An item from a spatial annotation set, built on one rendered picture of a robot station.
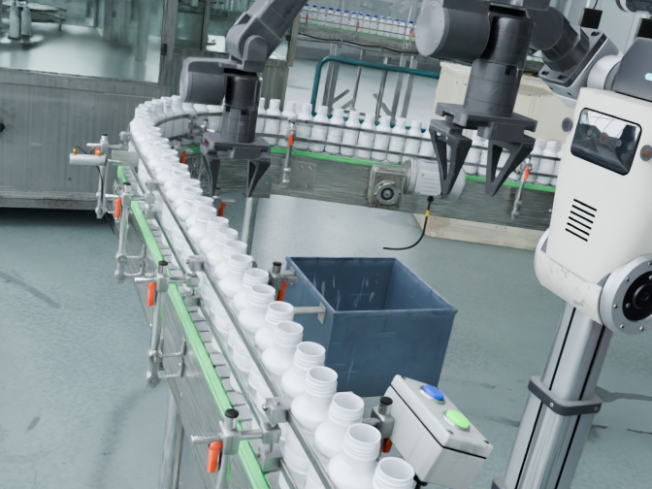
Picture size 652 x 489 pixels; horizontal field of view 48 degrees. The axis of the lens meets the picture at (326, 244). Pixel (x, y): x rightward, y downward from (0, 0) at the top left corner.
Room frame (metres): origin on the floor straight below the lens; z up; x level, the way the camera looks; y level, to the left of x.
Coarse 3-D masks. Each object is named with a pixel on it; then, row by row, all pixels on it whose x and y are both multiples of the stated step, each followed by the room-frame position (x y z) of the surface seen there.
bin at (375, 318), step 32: (288, 256) 1.68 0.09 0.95; (320, 256) 1.72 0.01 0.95; (352, 256) 1.76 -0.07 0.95; (288, 288) 1.65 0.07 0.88; (320, 288) 1.73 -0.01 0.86; (352, 288) 1.77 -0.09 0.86; (384, 288) 1.81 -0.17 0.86; (416, 288) 1.70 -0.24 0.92; (320, 320) 1.45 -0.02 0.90; (352, 320) 1.43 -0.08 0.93; (384, 320) 1.46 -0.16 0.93; (416, 320) 1.50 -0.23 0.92; (448, 320) 1.53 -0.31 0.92; (352, 352) 1.43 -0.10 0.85; (384, 352) 1.47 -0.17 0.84; (416, 352) 1.51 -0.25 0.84; (352, 384) 1.44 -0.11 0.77; (384, 384) 1.48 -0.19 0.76
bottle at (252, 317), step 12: (252, 288) 0.98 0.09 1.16; (264, 288) 0.99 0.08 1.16; (252, 300) 0.96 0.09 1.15; (264, 300) 0.96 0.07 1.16; (240, 312) 0.98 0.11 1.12; (252, 312) 0.96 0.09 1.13; (264, 312) 0.96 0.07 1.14; (252, 324) 0.95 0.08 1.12; (264, 324) 0.95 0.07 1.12; (252, 336) 0.95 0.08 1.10; (240, 348) 0.95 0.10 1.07; (240, 360) 0.95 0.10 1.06; (240, 372) 0.95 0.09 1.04
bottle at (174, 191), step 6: (174, 174) 1.50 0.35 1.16; (180, 174) 1.52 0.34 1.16; (186, 174) 1.52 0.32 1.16; (174, 180) 1.50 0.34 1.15; (180, 180) 1.49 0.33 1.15; (174, 186) 1.49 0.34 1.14; (180, 186) 1.49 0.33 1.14; (168, 192) 1.49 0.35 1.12; (174, 192) 1.49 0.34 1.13; (180, 192) 1.49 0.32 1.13; (168, 198) 1.49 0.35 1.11; (174, 198) 1.48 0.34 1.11; (174, 204) 1.48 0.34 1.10; (168, 210) 1.48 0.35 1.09; (168, 216) 1.48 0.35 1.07; (168, 222) 1.48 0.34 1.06; (168, 228) 1.48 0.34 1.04; (162, 234) 1.49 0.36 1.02; (168, 234) 1.48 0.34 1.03; (162, 240) 1.49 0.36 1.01; (168, 246) 1.48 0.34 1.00
